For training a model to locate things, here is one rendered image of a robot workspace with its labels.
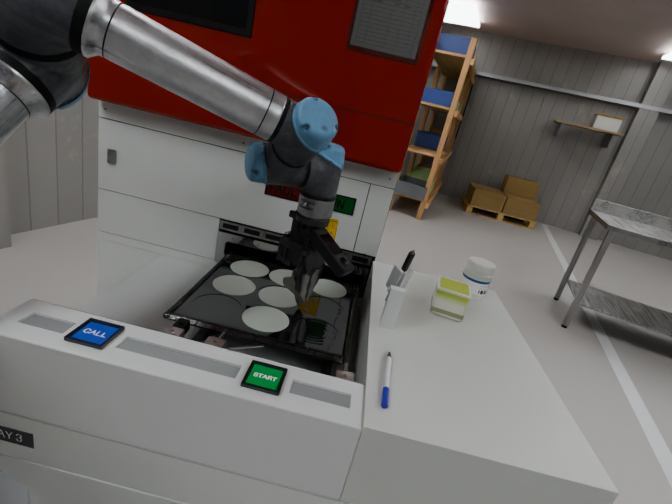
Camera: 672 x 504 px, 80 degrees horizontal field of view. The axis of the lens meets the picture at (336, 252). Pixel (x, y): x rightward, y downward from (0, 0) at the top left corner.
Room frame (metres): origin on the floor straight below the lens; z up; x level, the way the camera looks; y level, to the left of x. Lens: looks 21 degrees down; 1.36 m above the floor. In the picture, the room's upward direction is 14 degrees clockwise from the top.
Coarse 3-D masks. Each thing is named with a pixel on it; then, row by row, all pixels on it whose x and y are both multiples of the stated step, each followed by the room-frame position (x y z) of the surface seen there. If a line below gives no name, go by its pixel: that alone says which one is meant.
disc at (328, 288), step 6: (318, 282) 0.96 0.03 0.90; (324, 282) 0.97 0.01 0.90; (330, 282) 0.98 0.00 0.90; (336, 282) 0.99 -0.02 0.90; (318, 288) 0.93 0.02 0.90; (324, 288) 0.94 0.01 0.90; (330, 288) 0.94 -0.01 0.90; (336, 288) 0.95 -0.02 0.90; (342, 288) 0.96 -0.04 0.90; (324, 294) 0.90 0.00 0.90; (330, 294) 0.91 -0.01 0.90; (336, 294) 0.92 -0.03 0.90; (342, 294) 0.93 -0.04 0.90
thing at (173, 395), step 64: (0, 320) 0.46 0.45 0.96; (64, 320) 0.50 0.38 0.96; (0, 384) 0.44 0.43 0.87; (64, 384) 0.43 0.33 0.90; (128, 384) 0.43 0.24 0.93; (192, 384) 0.43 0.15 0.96; (320, 384) 0.49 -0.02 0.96; (192, 448) 0.43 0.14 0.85; (256, 448) 0.43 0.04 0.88; (320, 448) 0.43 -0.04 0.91
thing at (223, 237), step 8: (224, 232) 1.05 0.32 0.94; (232, 232) 1.06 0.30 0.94; (224, 240) 1.05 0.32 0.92; (232, 240) 1.05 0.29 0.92; (240, 240) 1.05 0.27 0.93; (248, 240) 1.05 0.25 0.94; (256, 240) 1.05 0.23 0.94; (264, 240) 1.06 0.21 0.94; (216, 248) 1.05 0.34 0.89; (224, 248) 1.05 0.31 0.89; (256, 248) 1.04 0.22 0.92; (264, 248) 1.04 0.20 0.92; (272, 248) 1.04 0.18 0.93; (216, 256) 1.05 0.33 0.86; (352, 272) 1.04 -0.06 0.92; (360, 272) 1.04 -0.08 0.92; (360, 288) 1.04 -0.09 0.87; (360, 296) 1.04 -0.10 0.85
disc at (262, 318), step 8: (248, 312) 0.74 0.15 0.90; (256, 312) 0.74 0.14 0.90; (264, 312) 0.75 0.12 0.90; (272, 312) 0.76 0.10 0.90; (280, 312) 0.77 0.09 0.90; (248, 320) 0.71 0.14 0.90; (256, 320) 0.71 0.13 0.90; (264, 320) 0.72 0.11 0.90; (272, 320) 0.73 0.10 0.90; (280, 320) 0.74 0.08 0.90; (288, 320) 0.74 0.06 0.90; (256, 328) 0.69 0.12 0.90; (264, 328) 0.69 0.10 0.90; (272, 328) 0.70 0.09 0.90; (280, 328) 0.71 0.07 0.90
